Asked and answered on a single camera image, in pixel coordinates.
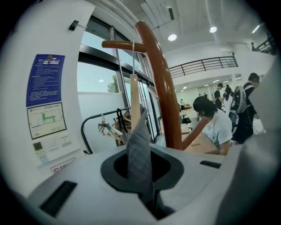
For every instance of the white notice panel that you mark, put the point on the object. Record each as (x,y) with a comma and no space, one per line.
(55,145)

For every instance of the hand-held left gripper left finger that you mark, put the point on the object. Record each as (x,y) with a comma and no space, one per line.
(87,175)

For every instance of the wooden clothes hanger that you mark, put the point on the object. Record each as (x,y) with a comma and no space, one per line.
(135,99)

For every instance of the black office chair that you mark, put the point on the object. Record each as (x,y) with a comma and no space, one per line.
(186,120)

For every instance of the bundle of wooden hangers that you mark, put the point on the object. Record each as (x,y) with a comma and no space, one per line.
(109,130)

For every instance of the cardboard box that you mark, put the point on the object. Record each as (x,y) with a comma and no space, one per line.
(200,145)

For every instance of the brown wooden coat rack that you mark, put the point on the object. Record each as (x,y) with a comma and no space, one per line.
(166,92)

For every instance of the black wall-mounted device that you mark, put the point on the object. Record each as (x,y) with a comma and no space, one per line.
(73,25)

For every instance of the black window frame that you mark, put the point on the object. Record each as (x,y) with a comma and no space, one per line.
(96,58)

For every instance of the blue wall poster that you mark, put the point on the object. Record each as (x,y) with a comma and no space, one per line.
(45,79)

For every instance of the white partition panel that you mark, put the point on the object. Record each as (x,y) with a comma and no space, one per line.
(98,114)

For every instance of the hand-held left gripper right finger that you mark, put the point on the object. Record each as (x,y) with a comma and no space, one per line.
(188,175)

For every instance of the black garment rail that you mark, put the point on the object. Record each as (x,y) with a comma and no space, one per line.
(84,127)

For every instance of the grey clothing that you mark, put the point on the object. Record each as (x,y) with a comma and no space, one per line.
(138,149)

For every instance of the grey backpack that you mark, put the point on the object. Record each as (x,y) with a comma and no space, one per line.
(240,99)

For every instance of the round ceiling light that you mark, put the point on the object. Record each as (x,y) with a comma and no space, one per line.
(172,37)
(213,29)

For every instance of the black balcony railing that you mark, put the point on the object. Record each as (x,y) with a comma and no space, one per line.
(204,64)

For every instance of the no-smoking sign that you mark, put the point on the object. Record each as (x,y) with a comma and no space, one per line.
(62,165)

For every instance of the strip ceiling light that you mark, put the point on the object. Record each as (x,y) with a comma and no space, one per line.
(256,28)

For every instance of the framed floor plan sign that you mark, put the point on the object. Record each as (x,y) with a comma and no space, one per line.
(47,119)

